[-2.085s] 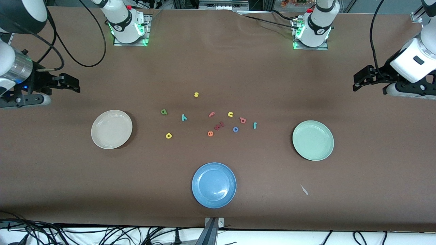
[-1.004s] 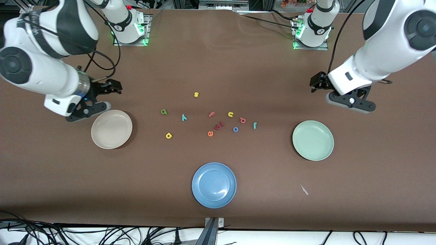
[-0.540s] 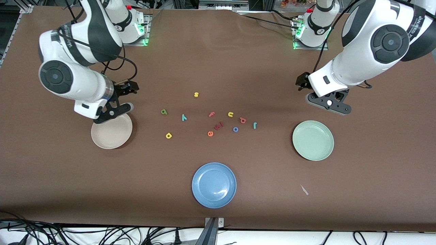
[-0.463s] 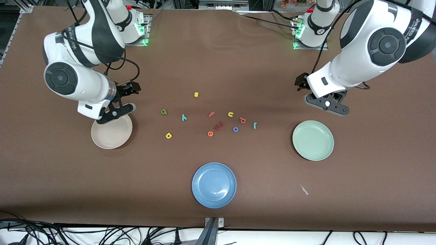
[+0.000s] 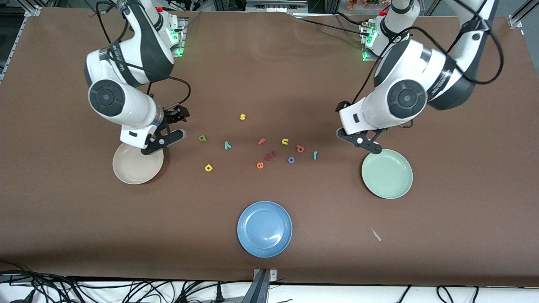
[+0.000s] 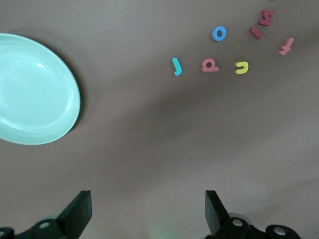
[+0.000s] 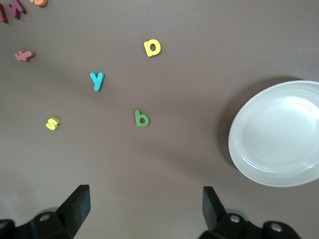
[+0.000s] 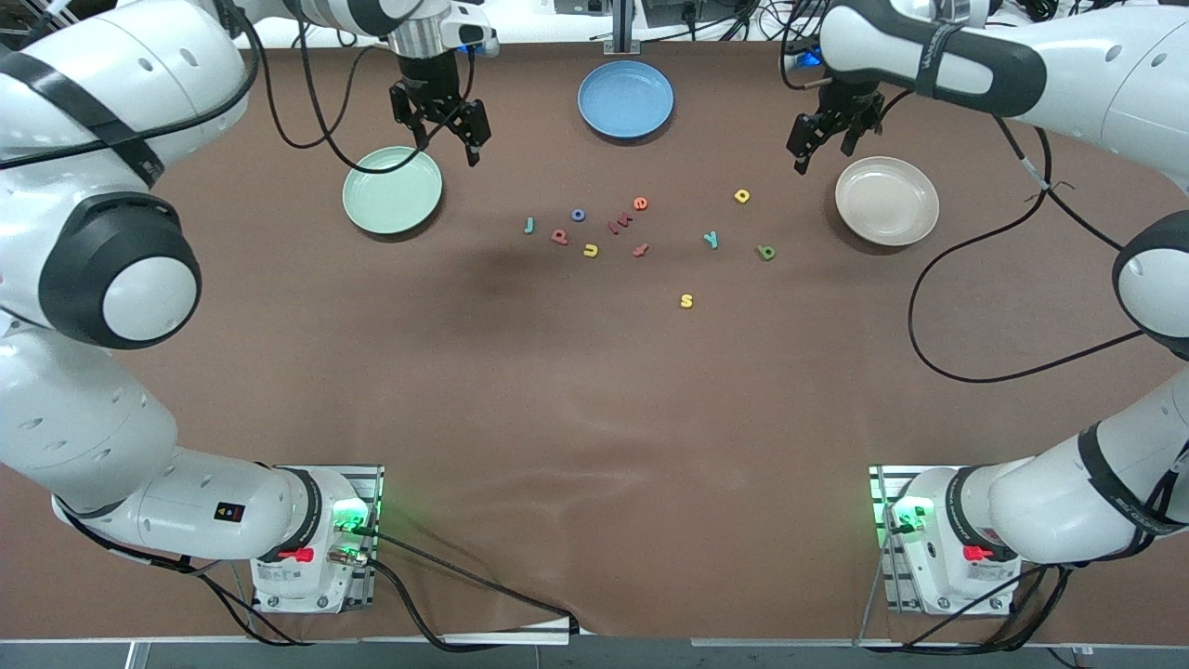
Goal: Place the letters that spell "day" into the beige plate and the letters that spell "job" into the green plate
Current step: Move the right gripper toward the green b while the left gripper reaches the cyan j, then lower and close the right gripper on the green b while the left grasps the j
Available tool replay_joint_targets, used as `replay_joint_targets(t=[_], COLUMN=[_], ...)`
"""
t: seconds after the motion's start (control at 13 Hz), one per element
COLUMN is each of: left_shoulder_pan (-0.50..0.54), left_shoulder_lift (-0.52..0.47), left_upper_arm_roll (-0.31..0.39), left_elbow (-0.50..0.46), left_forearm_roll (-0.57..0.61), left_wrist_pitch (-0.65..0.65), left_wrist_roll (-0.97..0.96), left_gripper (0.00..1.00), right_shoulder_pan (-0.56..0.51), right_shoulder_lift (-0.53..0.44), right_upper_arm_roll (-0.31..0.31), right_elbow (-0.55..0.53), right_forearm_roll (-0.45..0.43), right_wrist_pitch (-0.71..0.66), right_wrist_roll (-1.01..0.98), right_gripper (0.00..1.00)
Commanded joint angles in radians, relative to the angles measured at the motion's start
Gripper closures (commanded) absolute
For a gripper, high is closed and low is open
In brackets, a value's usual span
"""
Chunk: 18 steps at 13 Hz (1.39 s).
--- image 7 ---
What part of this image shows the green foam letter b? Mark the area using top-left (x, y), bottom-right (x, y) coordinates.
top-left (135, 109), bottom-right (150, 127)

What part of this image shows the yellow foam letter d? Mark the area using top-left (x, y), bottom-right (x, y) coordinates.
top-left (144, 39), bottom-right (161, 58)

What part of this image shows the brown table cover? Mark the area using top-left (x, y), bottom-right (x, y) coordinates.
top-left (0, 0), bottom-right (319, 239)

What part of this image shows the yellow foam letter s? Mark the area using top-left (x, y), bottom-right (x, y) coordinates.
top-left (45, 117), bottom-right (60, 130)

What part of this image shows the pink foam letter f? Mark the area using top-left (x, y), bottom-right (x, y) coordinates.
top-left (14, 50), bottom-right (36, 62)

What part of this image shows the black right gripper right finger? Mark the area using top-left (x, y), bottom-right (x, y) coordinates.
top-left (201, 186), bottom-right (301, 239)

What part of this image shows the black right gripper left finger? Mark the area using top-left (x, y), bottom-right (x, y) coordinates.
top-left (0, 184), bottom-right (91, 239)

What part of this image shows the teal foam letter y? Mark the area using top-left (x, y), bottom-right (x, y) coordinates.
top-left (90, 72), bottom-right (105, 92)

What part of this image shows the beige brown plate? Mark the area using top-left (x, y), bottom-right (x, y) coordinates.
top-left (228, 80), bottom-right (319, 188)

